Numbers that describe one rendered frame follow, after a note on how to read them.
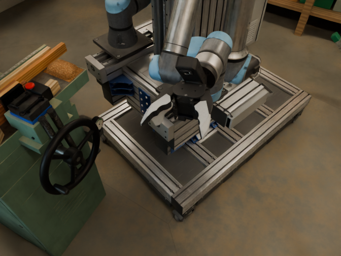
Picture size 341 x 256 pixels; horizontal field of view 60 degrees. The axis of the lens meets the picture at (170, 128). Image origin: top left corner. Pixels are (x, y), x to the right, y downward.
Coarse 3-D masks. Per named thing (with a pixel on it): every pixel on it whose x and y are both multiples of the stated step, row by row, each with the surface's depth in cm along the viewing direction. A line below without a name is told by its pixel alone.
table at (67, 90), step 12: (84, 72) 123; (60, 84) 117; (72, 84) 119; (84, 84) 126; (60, 96) 115; (72, 96) 121; (72, 120) 111; (12, 132) 101; (12, 144) 102; (24, 144) 103; (36, 144) 102; (0, 156) 99
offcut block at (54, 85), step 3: (48, 81) 112; (51, 81) 112; (54, 81) 112; (57, 81) 113; (45, 84) 111; (48, 84) 111; (51, 84) 111; (54, 84) 111; (57, 84) 113; (51, 87) 110; (54, 87) 112; (57, 87) 114; (51, 90) 111; (54, 90) 112; (57, 90) 114; (54, 93) 113
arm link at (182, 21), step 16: (176, 0) 83; (192, 0) 82; (176, 16) 83; (192, 16) 83; (176, 32) 83; (192, 32) 86; (176, 48) 84; (160, 64) 86; (160, 80) 88; (176, 80) 85
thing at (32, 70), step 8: (56, 48) 126; (64, 48) 129; (48, 56) 123; (56, 56) 127; (32, 64) 119; (40, 64) 120; (48, 64) 124; (24, 72) 116; (32, 72) 118; (16, 80) 113; (24, 80) 116; (0, 88) 110
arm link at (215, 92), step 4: (224, 72) 81; (220, 76) 80; (220, 80) 81; (216, 84) 82; (220, 84) 83; (212, 88) 83; (216, 88) 83; (220, 88) 84; (212, 92) 84; (216, 92) 84; (220, 92) 86; (212, 96) 85; (216, 96) 85; (220, 96) 88; (216, 100) 87
